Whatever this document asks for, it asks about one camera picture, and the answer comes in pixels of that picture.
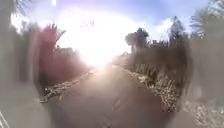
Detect dry brush verge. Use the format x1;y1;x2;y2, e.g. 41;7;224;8
113;59;224;128

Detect reddish bushes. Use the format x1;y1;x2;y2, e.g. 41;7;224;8
13;23;89;91

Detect dry leaf litter strip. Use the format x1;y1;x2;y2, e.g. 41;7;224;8
37;68;98;104

